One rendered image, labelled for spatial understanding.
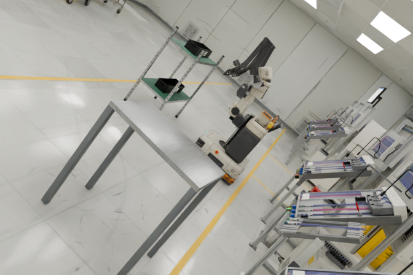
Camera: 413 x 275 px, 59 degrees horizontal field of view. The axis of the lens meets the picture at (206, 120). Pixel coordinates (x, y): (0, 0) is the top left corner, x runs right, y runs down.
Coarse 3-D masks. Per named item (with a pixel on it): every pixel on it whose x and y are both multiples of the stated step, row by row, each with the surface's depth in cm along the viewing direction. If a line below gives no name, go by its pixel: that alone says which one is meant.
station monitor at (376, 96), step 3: (381, 87) 716; (384, 87) 684; (378, 90) 719; (381, 90) 686; (384, 90) 677; (375, 93) 723; (378, 93) 690; (381, 93) 679; (372, 96) 720; (375, 96) 694; (378, 96) 681; (369, 99) 724; (372, 99) 691; (375, 99) 683; (369, 102) 701; (372, 102) 684; (378, 102) 706; (375, 105) 709
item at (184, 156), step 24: (96, 120) 208; (144, 120) 212; (168, 120) 238; (120, 144) 251; (168, 144) 206; (192, 144) 232; (72, 168) 217; (192, 168) 201; (216, 168) 225; (48, 192) 222; (192, 192) 188; (168, 216) 194
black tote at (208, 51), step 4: (192, 40) 441; (188, 44) 432; (192, 44) 430; (196, 44) 464; (200, 44) 478; (188, 48) 432; (192, 48) 431; (196, 48) 430; (200, 48) 432; (204, 48) 485; (208, 48) 483; (192, 52) 431; (196, 52) 430; (200, 52) 442; (208, 52) 470; (204, 56) 468; (208, 56) 485
